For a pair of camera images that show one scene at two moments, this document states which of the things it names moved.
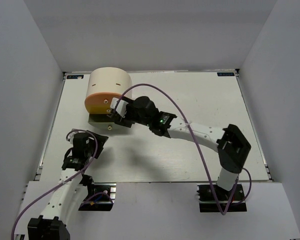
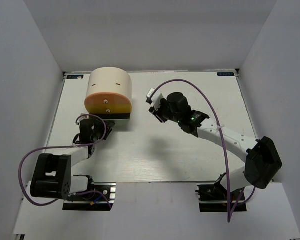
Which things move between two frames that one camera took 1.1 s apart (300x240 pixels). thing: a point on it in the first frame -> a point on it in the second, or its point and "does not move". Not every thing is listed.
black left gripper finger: [101, 141] -> [109, 126]
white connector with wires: [121, 108] -> [156, 98]
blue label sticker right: [225, 74] does not move
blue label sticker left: [75, 76] does not move
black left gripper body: [90, 151] -> [100, 130]
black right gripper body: [132, 116] -> [164, 113]
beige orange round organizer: [105, 84] does not move
